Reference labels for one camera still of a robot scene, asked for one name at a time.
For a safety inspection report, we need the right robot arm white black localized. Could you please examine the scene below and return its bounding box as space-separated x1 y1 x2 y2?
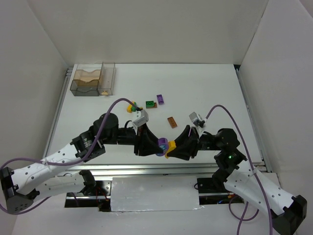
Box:
166 126 307 235

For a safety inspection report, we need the purple round lego piece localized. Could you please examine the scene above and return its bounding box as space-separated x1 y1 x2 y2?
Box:
156 138 169 156

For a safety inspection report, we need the brown lego tile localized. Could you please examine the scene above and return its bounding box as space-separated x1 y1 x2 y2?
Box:
167 117 178 128

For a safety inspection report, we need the yellow green lego stack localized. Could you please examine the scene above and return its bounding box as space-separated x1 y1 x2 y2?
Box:
127 101 136 113

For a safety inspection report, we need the grey tinted container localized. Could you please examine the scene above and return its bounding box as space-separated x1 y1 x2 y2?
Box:
70 80 99 96

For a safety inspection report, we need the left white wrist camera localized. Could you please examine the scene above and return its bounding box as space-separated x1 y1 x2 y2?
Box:
132 110 149 128

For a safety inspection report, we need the purple lego plate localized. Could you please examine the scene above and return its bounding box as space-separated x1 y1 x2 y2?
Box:
156 94 164 105

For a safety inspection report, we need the clear tall container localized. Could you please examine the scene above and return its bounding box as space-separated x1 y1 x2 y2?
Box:
98 62 116 96

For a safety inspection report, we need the green lego brick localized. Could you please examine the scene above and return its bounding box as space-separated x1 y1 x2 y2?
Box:
145 100 155 109

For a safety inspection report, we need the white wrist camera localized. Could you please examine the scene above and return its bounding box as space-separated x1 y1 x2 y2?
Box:
189 112 206 135
132 110 149 128

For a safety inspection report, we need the white foam cover board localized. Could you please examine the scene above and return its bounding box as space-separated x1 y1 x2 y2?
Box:
111 176 200 212

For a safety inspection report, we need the aluminium front rail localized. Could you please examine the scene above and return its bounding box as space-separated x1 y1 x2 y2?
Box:
48 163 267 177

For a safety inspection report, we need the yellow lego brick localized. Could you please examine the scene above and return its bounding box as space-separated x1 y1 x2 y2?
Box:
165 141 176 159

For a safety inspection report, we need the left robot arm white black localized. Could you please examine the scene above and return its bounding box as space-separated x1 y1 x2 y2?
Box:
0 113 163 214

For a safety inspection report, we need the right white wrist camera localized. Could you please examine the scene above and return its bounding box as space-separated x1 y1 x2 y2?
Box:
189 112 206 135

